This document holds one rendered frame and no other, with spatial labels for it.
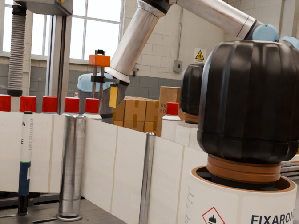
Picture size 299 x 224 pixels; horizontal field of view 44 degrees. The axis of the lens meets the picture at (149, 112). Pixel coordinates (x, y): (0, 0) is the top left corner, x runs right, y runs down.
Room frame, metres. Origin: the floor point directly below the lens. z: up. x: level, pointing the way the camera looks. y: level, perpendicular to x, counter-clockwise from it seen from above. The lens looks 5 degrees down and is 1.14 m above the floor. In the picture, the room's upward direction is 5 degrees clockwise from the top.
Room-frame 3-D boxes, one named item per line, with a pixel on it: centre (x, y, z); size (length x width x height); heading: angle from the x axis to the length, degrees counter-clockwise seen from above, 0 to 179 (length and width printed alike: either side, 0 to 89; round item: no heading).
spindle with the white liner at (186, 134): (0.71, -0.10, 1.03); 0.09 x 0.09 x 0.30
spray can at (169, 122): (1.03, -0.06, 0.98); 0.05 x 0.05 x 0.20
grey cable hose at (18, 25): (0.88, 0.32, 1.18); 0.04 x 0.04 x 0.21
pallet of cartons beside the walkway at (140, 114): (4.84, 0.43, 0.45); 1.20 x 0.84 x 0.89; 29
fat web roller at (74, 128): (0.66, 0.13, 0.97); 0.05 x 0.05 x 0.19
